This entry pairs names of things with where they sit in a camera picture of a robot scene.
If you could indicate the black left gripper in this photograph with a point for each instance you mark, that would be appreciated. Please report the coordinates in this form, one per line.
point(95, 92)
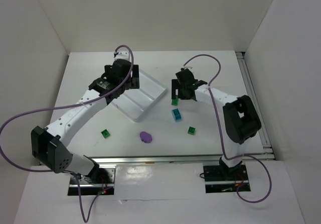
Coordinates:
point(135, 76)

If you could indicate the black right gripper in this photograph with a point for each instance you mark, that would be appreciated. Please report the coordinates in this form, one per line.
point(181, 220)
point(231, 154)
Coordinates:
point(174, 89)

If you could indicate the green lego brick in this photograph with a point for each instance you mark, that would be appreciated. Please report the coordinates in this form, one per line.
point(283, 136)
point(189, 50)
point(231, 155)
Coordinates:
point(105, 133)
point(175, 102)
point(191, 130)

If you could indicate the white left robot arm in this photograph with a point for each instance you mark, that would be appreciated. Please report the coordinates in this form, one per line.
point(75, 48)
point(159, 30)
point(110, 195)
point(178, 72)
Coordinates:
point(49, 144)

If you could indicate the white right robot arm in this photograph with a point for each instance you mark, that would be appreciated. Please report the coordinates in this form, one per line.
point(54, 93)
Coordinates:
point(237, 118)

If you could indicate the white compartment tray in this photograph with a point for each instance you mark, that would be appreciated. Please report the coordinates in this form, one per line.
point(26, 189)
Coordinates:
point(135, 103)

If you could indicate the teal lego brick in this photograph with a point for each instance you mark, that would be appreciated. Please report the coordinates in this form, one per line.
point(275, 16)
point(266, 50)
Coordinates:
point(176, 115)

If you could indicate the purple lego piece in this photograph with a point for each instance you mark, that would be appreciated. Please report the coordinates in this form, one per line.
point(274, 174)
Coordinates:
point(145, 137)

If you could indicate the aluminium front rail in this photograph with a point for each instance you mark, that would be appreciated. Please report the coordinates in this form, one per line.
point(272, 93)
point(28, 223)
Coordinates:
point(157, 159)

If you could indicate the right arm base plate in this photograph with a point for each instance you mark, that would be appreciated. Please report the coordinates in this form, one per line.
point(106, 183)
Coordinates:
point(216, 182)

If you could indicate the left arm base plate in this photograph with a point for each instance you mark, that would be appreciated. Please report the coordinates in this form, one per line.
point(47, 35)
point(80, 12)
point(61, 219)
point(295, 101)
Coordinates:
point(104, 185)

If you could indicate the aluminium table edge rail right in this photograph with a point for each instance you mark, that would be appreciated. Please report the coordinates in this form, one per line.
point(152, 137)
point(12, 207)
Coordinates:
point(268, 152)

